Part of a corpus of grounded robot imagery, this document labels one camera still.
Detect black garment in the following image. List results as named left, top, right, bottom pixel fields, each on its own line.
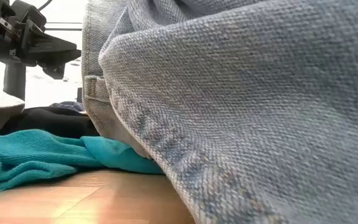
left=0, top=106, right=101, bottom=140

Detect light blue denim jeans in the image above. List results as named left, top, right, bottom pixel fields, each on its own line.
left=81, top=0, right=358, bottom=224

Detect blue plaid shirt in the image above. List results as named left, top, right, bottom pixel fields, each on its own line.
left=48, top=101, right=85, bottom=113

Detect teal sock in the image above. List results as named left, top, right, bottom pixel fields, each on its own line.
left=0, top=129, right=105, bottom=194
left=80, top=136, right=165, bottom=175

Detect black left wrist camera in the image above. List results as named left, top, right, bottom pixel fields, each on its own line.
left=10, top=0, right=48, bottom=32

